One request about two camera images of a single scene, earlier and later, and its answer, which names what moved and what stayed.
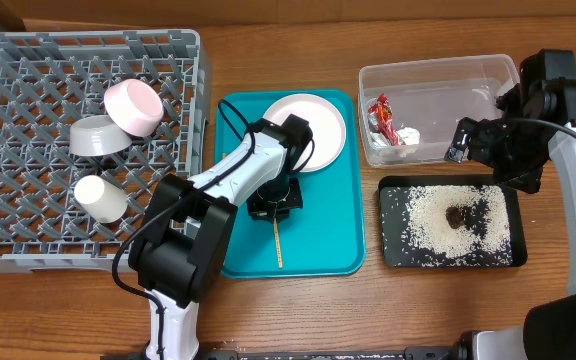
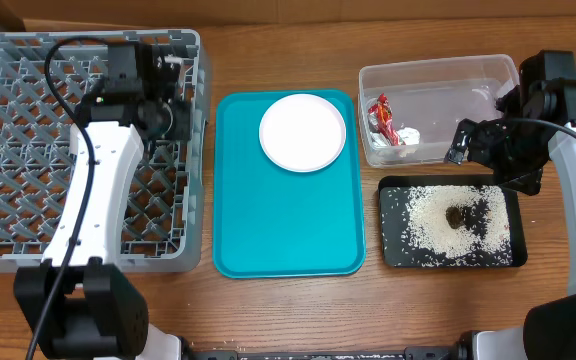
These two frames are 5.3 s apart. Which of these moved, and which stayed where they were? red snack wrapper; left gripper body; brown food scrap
Moved: left gripper body
Stayed: red snack wrapper; brown food scrap
